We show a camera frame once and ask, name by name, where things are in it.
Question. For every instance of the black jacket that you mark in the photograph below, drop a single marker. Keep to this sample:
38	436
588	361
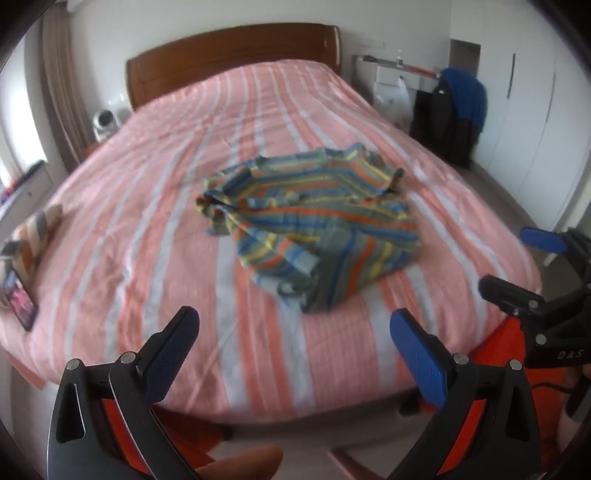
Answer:
438	124

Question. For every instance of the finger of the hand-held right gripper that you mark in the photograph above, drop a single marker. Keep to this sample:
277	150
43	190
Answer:
508	293
545	241

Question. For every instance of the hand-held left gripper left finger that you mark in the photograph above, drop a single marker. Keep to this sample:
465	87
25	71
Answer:
173	350

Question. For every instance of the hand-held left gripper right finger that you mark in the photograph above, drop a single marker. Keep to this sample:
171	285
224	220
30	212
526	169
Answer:
418	355

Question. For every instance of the white wardrobe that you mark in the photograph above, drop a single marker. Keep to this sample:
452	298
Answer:
540	115

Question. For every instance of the wooden headboard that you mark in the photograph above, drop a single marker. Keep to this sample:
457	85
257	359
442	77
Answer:
221	60

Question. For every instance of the beige curtain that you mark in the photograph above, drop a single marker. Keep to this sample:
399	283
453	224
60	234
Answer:
62	78

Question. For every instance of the pink striped bed sheet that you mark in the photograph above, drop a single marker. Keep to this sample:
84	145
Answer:
138	230

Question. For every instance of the white low cabinet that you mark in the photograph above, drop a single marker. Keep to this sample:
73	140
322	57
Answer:
27	189

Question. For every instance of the multicolour striped shirt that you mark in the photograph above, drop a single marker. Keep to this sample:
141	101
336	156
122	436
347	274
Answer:
314	230

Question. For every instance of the smartphone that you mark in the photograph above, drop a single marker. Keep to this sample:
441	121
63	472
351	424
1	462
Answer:
19	302

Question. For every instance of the striped pillow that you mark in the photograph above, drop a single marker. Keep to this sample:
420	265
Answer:
39	230

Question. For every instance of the person's orange shorts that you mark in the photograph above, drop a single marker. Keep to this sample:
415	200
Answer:
505	339

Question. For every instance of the white desk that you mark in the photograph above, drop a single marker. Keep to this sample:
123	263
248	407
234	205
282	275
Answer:
388	69

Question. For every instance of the white round appliance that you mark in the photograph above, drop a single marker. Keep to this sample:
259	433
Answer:
105	122

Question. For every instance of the blue cloth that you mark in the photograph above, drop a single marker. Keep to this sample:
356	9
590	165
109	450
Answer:
468	94

